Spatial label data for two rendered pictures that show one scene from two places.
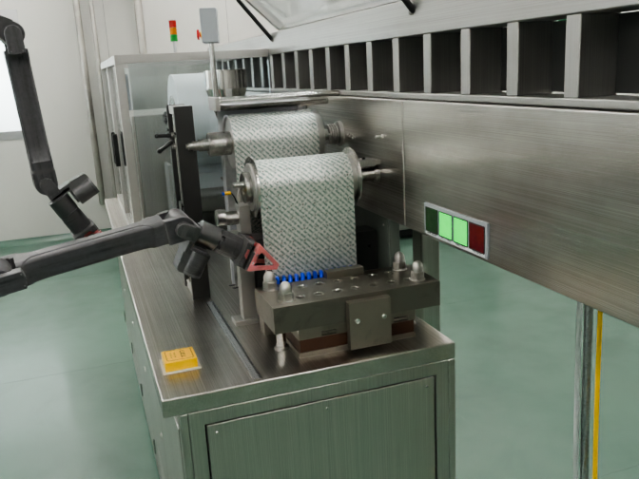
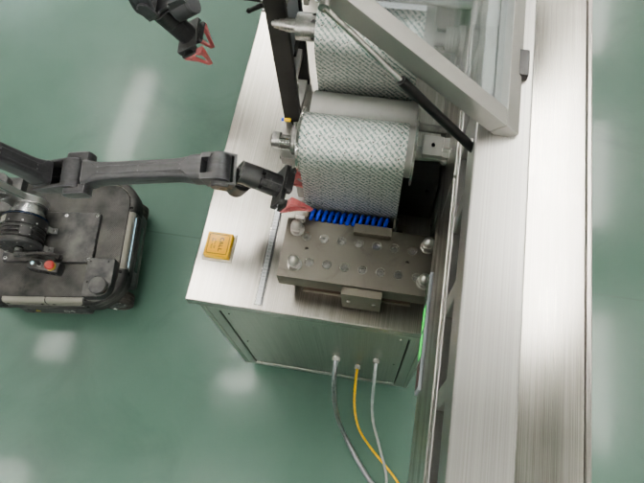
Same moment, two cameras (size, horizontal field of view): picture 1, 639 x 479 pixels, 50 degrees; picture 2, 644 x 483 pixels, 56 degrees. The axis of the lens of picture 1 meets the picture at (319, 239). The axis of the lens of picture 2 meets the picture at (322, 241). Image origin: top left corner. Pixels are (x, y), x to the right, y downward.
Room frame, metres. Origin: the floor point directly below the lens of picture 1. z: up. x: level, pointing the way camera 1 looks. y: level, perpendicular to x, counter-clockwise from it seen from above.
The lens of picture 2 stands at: (1.02, -0.30, 2.44)
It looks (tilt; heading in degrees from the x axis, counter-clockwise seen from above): 67 degrees down; 35
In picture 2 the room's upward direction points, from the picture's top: 7 degrees counter-clockwise
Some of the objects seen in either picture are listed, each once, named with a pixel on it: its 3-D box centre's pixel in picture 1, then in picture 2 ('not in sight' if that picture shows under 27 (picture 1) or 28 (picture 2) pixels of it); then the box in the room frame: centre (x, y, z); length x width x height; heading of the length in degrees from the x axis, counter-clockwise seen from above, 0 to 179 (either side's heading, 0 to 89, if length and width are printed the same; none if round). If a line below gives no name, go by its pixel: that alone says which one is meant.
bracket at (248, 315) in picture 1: (240, 264); (296, 167); (1.65, 0.20, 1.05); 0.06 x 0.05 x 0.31; 109
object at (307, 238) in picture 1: (310, 240); (351, 196); (1.61, 0.02, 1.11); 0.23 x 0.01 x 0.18; 109
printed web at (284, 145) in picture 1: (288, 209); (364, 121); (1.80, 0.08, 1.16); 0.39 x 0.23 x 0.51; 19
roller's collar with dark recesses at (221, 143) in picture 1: (219, 143); (310, 27); (1.86, 0.26, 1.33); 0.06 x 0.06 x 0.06; 19
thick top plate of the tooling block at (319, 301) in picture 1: (347, 296); (360, 261); (1.51, -0.06, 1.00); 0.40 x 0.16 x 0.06; 109
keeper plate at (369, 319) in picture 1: (369, 322); (361, 300); (1.43, -0.10, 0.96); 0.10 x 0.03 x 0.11; 109
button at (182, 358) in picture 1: (179, 359); (218, 245); (1.41, 0.32, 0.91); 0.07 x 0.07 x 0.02; 19
